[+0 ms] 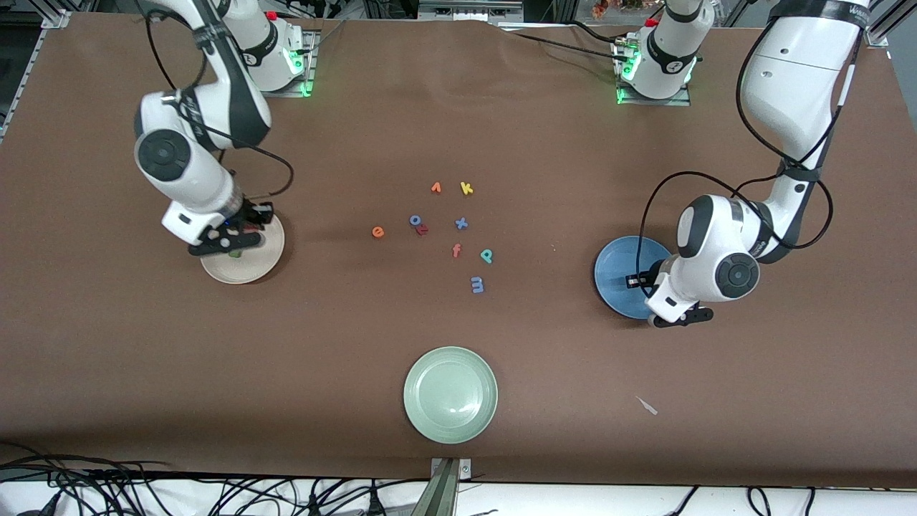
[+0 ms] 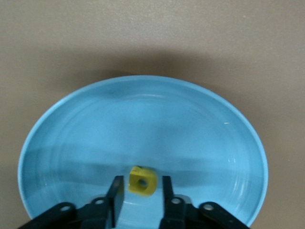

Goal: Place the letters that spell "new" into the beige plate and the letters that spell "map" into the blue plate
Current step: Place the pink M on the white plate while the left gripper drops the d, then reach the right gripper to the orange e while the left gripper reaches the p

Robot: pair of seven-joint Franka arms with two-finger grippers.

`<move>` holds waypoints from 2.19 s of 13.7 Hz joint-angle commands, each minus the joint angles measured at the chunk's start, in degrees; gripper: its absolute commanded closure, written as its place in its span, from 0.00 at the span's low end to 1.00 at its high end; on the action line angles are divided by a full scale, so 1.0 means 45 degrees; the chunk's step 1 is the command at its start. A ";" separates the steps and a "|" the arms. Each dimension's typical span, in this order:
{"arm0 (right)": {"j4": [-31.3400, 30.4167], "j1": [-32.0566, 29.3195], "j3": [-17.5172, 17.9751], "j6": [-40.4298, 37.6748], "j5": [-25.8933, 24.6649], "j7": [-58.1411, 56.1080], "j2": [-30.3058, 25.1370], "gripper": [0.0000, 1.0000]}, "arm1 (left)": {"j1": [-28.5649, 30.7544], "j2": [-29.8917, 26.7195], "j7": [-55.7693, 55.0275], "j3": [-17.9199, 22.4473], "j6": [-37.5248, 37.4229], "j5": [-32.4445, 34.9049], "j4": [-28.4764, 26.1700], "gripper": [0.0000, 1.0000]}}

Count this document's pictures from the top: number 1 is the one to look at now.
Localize blue round plate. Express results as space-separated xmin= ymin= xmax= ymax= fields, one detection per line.
xmin=594 ymin=236 xmax=674 ymax=320

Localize beige round plate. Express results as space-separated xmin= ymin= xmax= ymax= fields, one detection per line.
xmin=200 ymin=215 xmax=286 ymax=285

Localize brown table cover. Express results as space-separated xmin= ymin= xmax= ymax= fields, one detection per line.
xmin=0 ymin=13 xmax=917 ymax=489

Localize pale green round plate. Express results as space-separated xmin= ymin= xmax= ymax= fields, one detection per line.
xmin=403 ymin=347 xmax=499 ymax=444

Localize orange flower decoration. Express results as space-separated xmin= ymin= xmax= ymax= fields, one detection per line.
xmin=591 ymin=0 xmax=645 ymax=19

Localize grey metal equipment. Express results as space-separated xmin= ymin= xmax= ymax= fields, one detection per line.
xmin=418 ymin=0 xmax=525 ymax=24

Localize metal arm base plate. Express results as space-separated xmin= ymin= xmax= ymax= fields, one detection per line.
xmin=616 ymin=39 xmax=692 ymax=107
xmin=239 ymin=30 xmax=317 ymax=98

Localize thin black cable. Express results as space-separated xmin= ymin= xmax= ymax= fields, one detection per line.
xmin=501 ymin=27 xmax=631 ymax=64

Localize aluminium frame profile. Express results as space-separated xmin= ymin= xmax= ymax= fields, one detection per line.
xmin=863 ymin=0 xmax=917 ymax=49
xmin=0 ymin=9 xmax=72 ymax=140

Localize metal table bracket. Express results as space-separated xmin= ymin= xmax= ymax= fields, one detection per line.
xmin=411 ymin=458 xmax=473 ymax=516

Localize tangled black cables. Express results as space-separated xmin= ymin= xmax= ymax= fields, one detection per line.
xmin=0 ymin=441 xmax=431 ymax=516

